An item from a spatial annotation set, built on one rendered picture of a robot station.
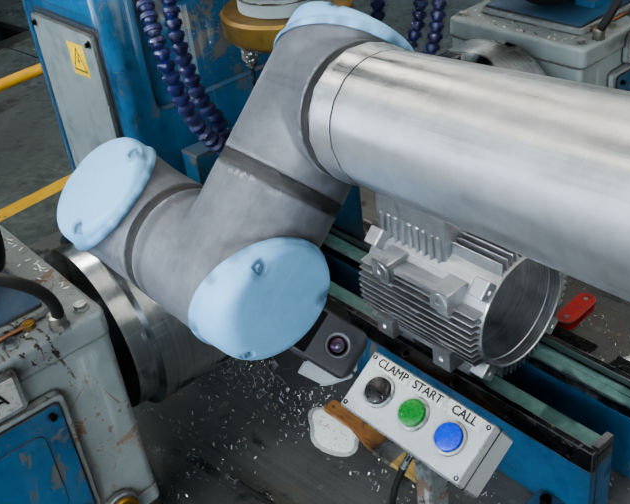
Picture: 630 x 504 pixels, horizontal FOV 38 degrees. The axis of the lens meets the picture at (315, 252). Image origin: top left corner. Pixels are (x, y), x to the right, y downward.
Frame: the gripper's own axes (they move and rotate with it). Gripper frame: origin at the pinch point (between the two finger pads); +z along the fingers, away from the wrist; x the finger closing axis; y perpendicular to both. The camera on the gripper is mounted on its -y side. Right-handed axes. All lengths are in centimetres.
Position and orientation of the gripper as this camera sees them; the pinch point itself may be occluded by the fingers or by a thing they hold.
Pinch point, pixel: (351, 371)
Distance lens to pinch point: 92.7
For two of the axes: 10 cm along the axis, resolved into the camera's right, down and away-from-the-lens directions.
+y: -6.5, -3.6, 6.7
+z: 5.1, 4.5, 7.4
